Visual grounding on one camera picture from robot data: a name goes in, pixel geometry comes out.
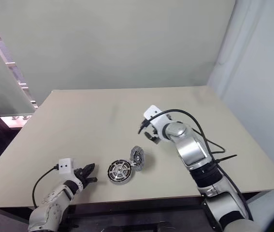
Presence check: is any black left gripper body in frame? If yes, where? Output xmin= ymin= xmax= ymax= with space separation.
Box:
xmin=74 ymin=167 xmax=89 ymax=189

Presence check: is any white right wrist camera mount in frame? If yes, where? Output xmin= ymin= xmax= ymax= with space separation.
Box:
xmin=143 ymin=104 xmax=173 ymax=144

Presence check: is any round metal motor stator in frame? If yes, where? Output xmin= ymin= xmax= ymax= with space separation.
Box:
xmin=106 ymin=159 xmax=133 ymax=186

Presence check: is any frosted glass partition panel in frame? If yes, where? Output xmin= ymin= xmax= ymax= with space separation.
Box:
xmin=0 ymin=25 xmax=36 ymax=115

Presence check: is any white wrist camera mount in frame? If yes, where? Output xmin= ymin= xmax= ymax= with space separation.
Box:
xmin=143 ymin=104 xmax=173 ymax=144
xmin=58 ymin=158 xmax=84 ymax=189

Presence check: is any silver spoked rotor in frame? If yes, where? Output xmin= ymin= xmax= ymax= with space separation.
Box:
xmin=108 ymin=161 xmax=131 ymax=182

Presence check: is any black cable tie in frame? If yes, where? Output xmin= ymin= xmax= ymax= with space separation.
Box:
xmin=214 ymin=154 xmax=238 ymax=165

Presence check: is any round hinged housing lid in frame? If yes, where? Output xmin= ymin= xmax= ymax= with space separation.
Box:
xmin=129 ymin=145 xmax=145 ymax=174

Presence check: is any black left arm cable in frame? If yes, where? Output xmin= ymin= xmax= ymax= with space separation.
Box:
xmin=32 ymin=165 xmax=60 ymax=209

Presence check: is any black table frame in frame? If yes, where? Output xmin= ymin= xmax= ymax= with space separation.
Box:
xmin=0 ymin=187 xmax=274 ymax=232

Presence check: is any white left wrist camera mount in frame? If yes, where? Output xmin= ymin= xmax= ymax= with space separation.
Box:
xmin=58 ymin=158 xmax=84 ymax=189

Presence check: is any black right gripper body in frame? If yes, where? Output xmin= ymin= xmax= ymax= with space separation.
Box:
xmin=150 ymin=127 xmax=161 ymax=144

